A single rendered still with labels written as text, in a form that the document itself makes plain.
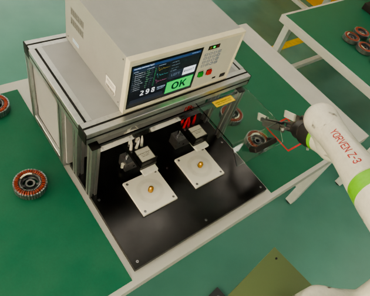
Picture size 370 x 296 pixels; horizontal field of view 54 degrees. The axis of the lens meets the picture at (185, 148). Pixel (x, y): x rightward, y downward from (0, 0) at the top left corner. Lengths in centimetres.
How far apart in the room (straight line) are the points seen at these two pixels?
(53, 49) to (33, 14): 214
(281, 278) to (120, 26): 101
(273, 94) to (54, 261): 134
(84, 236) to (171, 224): 30
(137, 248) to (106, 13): 75
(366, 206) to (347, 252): 171
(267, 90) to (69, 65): 111
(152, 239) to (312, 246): 142
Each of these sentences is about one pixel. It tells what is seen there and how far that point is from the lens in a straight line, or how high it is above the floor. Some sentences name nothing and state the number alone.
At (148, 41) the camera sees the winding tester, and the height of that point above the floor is 132.
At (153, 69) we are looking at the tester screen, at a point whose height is 127.
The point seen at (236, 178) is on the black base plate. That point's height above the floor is 77.
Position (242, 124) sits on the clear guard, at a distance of 129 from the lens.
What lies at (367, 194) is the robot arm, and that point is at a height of 134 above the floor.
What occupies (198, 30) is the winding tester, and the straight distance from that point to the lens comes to 116.
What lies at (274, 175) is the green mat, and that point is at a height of 75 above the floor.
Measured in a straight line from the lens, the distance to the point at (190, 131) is 138.
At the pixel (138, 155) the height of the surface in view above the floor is 92.
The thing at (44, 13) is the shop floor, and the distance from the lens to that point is 346.
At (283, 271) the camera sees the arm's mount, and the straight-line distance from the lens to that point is 143.
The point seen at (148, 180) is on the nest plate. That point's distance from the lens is 138.
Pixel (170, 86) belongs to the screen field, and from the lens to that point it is 116.
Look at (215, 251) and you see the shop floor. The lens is 221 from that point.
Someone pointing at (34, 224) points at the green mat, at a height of 75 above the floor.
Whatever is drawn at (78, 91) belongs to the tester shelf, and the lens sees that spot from 117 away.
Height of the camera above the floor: 194
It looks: 50 degrees down
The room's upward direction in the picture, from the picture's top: 21 degrees clockwise
